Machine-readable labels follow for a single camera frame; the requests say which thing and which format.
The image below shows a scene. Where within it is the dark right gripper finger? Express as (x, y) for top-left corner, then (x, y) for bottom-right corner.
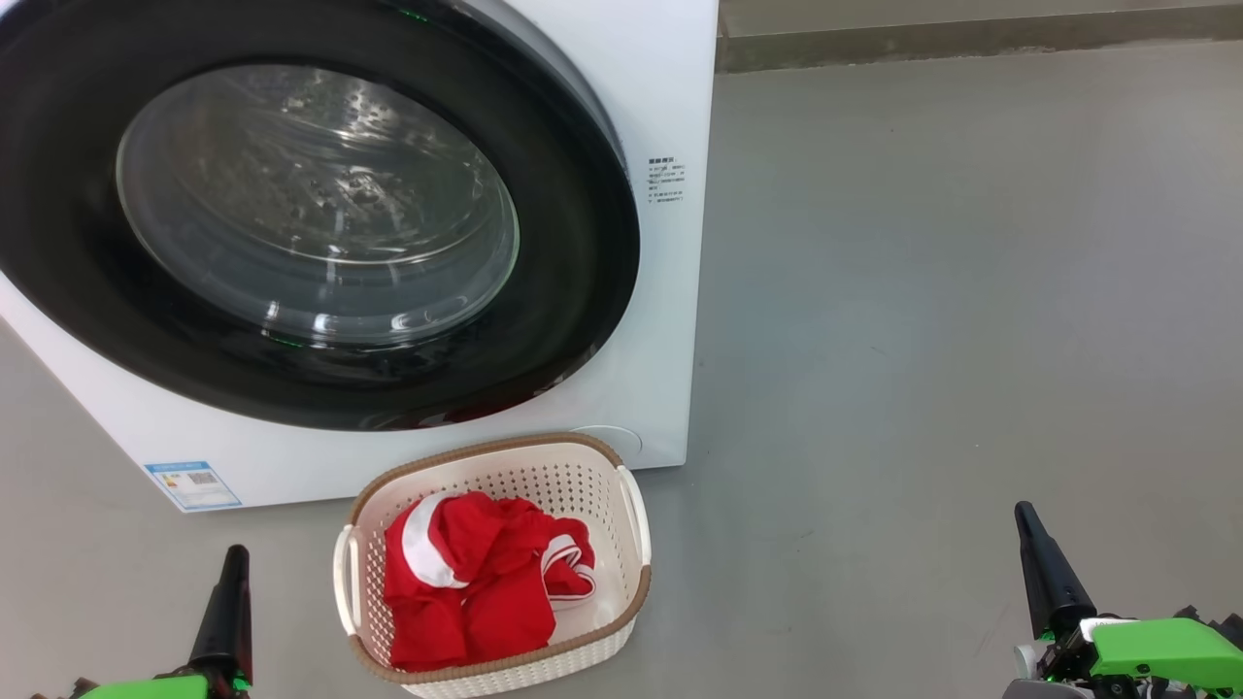
(1015, 502), (1096, 640)

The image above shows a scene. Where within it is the white front-load washing machine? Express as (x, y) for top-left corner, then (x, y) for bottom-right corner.
(0, 0), (720, 513)

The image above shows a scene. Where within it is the cream laundry basket brown rim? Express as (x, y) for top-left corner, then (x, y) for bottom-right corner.
(333, 433), (653, 698)

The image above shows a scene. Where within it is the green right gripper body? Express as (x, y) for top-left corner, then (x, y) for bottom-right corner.
(1005, 617), (1243, 699)

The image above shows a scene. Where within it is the grey skirting board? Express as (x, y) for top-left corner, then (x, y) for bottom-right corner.
(717, 8), (1243, 74)

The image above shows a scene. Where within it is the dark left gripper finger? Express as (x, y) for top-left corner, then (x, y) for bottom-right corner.
(187, 545), (253, 685)

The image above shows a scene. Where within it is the blue energy label sticker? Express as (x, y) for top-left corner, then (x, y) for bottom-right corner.
(144, 460), (243, 513)

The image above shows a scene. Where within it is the red and white garment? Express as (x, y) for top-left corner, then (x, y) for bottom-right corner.
(384, 490), (596, 673)

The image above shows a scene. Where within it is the round white filter cover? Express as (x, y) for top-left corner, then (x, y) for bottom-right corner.
(571, 424), (642, 467)

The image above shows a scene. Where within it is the black round washer door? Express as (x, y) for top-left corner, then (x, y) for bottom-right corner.
(0, 0), (642, 432)

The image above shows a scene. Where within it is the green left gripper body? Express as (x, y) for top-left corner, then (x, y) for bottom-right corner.
(68, 674), (252, 699)

